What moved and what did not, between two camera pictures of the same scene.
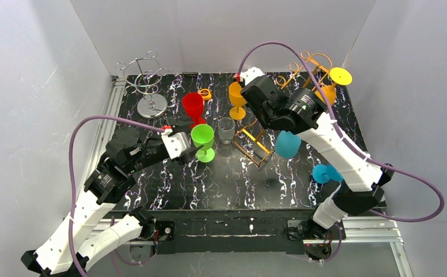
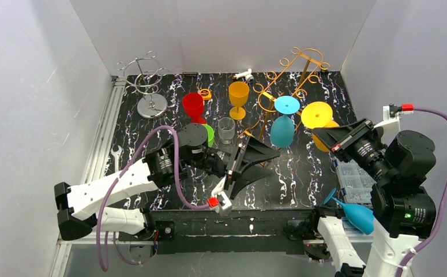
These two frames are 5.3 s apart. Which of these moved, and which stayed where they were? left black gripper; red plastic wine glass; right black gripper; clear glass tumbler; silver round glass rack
Moved: right black gripper; left black gripper
Stayed: silver round glass rack; clear glass tumbler; red plastic wine glass
